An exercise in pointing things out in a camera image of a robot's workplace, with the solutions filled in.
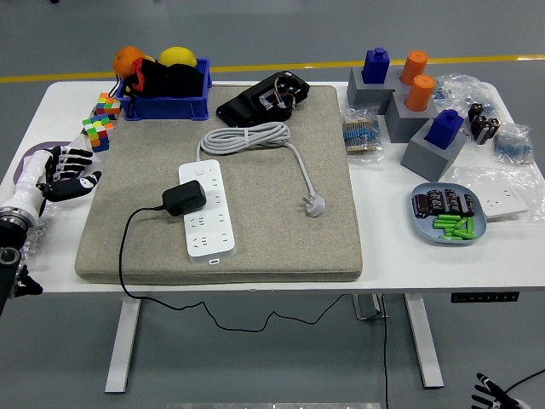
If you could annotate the purple tray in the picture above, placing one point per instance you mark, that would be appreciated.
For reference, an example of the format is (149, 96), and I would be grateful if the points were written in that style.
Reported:
(47, 144)

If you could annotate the metal bracket under table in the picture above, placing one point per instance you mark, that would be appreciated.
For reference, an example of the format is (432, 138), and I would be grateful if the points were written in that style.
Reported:
(366, 307)

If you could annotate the clear plastic bag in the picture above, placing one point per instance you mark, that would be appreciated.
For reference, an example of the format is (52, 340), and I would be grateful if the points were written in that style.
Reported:
(477, 176)

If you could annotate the yellow lemon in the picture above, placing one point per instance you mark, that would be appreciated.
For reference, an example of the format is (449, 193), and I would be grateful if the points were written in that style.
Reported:
(176, 55)

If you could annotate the clear bag of screws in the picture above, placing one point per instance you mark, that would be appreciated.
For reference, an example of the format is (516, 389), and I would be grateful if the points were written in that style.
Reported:
(42, 232)

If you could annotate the blue square peg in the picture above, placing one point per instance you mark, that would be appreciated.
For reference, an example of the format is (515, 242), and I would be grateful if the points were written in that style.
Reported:
(445, 130)
(375, 66)

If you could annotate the orange fruit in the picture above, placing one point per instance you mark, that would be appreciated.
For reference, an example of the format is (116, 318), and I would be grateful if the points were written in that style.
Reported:
(125, 59)

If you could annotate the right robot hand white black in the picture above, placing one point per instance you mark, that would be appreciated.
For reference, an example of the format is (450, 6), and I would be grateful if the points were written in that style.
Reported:
(494, 388)

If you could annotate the white wall socket panel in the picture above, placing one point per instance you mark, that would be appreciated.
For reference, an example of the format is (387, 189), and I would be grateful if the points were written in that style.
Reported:
(504, 203)

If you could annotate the blue plastic bin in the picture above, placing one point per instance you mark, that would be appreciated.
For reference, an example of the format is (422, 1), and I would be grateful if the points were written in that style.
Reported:
(170, 108)

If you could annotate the black plug adapter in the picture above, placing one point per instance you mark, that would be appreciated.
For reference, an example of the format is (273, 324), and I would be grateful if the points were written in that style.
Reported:
(185, 198)

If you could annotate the black pouch red trim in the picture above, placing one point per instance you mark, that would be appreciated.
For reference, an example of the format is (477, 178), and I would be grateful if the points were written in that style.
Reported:
(149, 78)

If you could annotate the black table control panel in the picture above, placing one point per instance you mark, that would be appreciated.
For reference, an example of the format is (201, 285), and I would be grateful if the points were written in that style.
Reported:
(485, 297)

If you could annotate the white table leg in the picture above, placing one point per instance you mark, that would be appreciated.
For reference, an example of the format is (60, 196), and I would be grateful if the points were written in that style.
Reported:
(123, 345)
(423, 341)

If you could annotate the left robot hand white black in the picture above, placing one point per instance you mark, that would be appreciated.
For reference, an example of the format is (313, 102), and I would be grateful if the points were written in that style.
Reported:
(30, 179)

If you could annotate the grey-brown mat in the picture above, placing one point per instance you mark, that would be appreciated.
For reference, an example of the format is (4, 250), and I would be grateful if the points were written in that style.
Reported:
(277, 238)

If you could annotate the open black electronic device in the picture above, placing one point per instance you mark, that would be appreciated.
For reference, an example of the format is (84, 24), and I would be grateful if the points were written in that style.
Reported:
(242, 108)

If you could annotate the grey peg block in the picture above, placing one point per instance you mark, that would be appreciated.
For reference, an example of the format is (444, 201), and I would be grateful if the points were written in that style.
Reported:
(404, 128)
(426, 164)
(362, 98)

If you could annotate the colourful puzzle cube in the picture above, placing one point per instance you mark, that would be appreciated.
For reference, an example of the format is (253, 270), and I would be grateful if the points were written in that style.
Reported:
(99, 132)
(107, 104)

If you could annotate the white power strip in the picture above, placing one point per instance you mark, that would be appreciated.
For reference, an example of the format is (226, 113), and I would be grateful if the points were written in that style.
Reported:
(210, 238)

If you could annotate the blue-grey plate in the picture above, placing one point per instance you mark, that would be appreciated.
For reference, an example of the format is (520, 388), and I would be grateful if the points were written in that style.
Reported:
(421, 228)

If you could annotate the plain black pouch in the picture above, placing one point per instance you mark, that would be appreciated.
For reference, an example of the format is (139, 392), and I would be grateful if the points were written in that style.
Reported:
(185, 81)

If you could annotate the black capacitor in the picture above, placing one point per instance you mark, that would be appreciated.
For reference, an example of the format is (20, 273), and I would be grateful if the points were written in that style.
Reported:
(476, 112)
(490, 130)
(479, 128)

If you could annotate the orange cylinder peg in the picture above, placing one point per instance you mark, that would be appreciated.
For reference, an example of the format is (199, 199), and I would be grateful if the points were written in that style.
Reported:
(420, 93)
(414, 66)

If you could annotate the clear bag of resistors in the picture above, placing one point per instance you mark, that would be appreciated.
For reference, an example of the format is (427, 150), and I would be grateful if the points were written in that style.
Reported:
(513, 147)
(362, 136)
(460, 91)

